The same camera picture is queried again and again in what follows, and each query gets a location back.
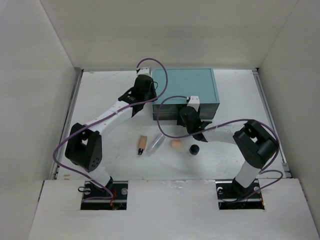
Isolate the clear drawer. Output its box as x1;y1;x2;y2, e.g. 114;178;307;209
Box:
151;103;220;114
153;111;216;121

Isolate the beige makeup sponge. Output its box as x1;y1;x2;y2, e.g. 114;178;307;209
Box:
170;140;183;148

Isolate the black round compact jar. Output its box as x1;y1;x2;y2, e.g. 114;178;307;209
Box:
189;144;200;156

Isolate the teal drawer box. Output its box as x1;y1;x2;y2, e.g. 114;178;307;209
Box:
152;68;220;114

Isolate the clear plastic bottle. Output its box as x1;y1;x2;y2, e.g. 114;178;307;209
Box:
146;133;166;157

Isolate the beige foundation tube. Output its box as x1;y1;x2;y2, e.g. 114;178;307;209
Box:
138;135;148;155

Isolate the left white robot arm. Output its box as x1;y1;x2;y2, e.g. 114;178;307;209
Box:
64;73;157;200

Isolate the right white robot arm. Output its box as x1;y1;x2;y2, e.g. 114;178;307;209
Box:
177;106;280;199

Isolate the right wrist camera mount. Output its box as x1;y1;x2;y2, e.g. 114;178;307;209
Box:
186;95;200;111

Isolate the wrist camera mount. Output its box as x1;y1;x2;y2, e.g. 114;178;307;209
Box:
186;95;200;111
136;67;152;77

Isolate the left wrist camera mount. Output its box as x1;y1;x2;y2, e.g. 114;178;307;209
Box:
136;67;152;77

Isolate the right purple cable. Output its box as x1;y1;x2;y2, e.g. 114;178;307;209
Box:
156;96;284;202

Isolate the purple cable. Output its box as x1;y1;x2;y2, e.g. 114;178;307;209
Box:
156;96;284;202
53;57;169;204

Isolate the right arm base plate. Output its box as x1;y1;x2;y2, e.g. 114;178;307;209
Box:
215;181;265;210

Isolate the right aluminium rail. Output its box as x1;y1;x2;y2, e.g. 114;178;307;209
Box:
252;68;292;178

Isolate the aluminium rail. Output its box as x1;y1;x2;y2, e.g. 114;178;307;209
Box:
49;67;84;180
252;68;292;178

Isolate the left aluminium rail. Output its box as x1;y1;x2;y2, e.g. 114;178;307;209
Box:
49;67;84;180

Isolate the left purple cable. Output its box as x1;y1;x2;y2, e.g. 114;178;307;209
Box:
53;57;169;204

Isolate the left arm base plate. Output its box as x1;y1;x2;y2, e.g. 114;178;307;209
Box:
78;181;129;211

